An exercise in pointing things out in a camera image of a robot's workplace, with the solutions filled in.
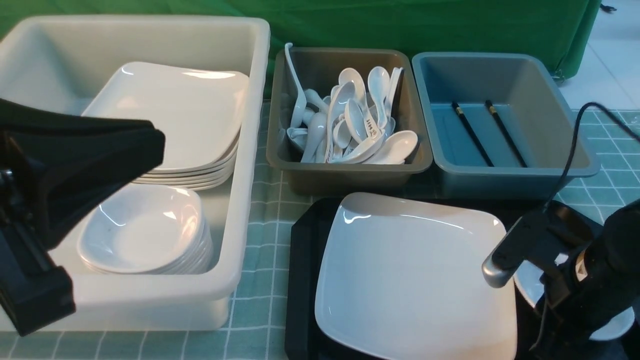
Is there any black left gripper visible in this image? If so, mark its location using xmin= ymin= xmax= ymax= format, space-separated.
xmin=0 ymin=99 xmax=166 ymax=337

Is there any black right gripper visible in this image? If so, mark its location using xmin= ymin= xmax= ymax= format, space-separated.
xmin=481 ymin=200 xmax=639 ymax=360

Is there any small white sauce dish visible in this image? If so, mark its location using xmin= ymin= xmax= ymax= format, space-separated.
xmin=513 ymin=260 xmax=636 ymax=342

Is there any white square rice plate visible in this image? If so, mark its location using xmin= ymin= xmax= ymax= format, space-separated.
xmin=314 ymin=193 xmax=518 ymax=360

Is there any black chopstick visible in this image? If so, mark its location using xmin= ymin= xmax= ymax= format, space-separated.
xmin=484 ymin=100 xmax=528 ymax=167
xmin=451 ymin=101 xmax=494 ymax=167

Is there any large white plastic tub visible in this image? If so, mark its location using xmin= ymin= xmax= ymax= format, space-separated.
xmin=0 ymin=14 xmax=270 ymax=332

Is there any stack of small white bowls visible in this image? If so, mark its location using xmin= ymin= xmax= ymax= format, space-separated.
xmin=77 ymin=184 xmax=214 ymax=275

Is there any blue-grey plastic bin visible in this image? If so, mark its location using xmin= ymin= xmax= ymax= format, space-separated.
xmin=412 ymin=52 xmax=575 ymax=199

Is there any stack of white square plates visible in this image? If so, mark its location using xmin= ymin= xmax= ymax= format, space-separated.
xmin=83 ymin=61 xmax=249 ymax=191

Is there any black serving tray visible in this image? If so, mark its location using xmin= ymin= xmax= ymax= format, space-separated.
xmin=284 ymin=197 xmax=606 ymax=360

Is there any pile of white spoons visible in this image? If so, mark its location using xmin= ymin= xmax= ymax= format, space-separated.
xmin=284 ymin=43 xmax=419 ymax=166

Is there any green cloth backdrop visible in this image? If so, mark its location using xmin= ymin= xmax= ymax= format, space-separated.
xmin=0 ymin=0 xmax=601 ymax=79

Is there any teal checkered tablecloth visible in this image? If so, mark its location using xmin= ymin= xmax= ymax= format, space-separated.
xmin=1 ymin=105 xmax=639 ymax=360

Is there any grey-brown spoon bin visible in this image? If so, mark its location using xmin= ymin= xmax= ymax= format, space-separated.
xmin=266 ymin=47 xmax=434 ymax=196

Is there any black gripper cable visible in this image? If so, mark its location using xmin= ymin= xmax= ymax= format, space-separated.
xmin=545 ymin=102 xmax=640 ymax=206

